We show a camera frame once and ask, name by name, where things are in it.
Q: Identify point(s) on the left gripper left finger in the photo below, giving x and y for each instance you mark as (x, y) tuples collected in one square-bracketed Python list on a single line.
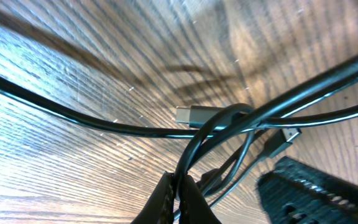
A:
[(159, 207)]

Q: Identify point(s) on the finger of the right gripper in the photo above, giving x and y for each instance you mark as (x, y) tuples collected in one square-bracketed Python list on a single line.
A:
[(296, 193)]

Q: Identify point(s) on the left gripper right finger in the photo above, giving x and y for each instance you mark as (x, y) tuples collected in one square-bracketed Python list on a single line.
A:
[(193, 207)]

